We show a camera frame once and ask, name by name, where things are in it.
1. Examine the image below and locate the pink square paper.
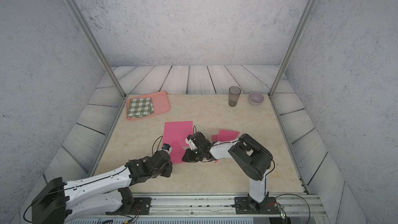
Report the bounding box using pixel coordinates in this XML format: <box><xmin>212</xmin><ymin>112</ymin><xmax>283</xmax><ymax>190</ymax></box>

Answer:
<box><xmin>210</xmin><ymin>130</ymin><xmax>240</xmax><ymax>160</ymax></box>

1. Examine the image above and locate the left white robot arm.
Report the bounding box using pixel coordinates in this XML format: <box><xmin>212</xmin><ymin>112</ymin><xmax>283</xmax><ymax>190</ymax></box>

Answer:
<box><xmin>29</xmin><ymin>149</ymin><xmax>173</xmax><ymax>224</ymax></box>

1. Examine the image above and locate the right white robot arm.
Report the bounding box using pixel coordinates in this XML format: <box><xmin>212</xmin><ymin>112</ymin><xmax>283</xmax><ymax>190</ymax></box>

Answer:
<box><xmin>181</xmin><ymin>132</ymin><xmax>275</xmax><ymax>209</ymax></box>

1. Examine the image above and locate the pink plastic tray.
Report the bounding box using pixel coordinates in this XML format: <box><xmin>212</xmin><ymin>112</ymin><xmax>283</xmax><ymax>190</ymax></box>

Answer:
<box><xmin>126</xmin><ymin>91</ymin><xmax>171</xmax><ymax>120</ymax></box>

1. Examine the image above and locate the green checkered cloth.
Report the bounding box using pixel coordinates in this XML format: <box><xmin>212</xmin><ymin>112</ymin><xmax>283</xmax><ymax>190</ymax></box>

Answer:
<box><xmin>127</xmin><ymin>97</ymin><xmax>154</xmax><ymax>118</ymax></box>

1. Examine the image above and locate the grey translucent cup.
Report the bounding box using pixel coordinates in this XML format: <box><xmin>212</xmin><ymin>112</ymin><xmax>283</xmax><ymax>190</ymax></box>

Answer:
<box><xmin>228</xmin><ymin>86</ymin><xmax>241</xmax><ymax>107</ymax></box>

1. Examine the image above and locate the lilac bowl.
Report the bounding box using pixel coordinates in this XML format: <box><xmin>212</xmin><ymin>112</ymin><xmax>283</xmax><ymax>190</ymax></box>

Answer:
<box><xmin>248</xmin><ymin>92</ymin><xmax>264</xmax><ymax>106</ymax></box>

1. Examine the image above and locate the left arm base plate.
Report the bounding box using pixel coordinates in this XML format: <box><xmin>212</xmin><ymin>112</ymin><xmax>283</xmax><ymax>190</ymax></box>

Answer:
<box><xmin>105</xmin><ymin>198</ymin><xmax>152</xmax><ymax>216</ymax></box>

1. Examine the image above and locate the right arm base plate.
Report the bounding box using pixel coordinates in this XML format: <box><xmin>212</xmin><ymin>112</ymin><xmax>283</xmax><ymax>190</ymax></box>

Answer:
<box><xmin>232</xmin><ymin>196</ymin><xmax>281</xmax><ymax>215</ymax></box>

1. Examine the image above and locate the front aluminium rail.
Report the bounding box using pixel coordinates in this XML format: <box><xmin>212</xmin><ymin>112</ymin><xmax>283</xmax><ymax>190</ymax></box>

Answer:
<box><xmin>70</xmin><ymin>194</ymin><xmax>330</xmax><ymax>224</ymax></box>

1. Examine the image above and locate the right aluminium frame post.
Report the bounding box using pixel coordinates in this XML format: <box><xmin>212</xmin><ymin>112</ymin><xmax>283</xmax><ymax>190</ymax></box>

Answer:
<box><xmin>268</xmin><ymin>0</ymin><xmax>317</xmax><ymax>99</ymax></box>

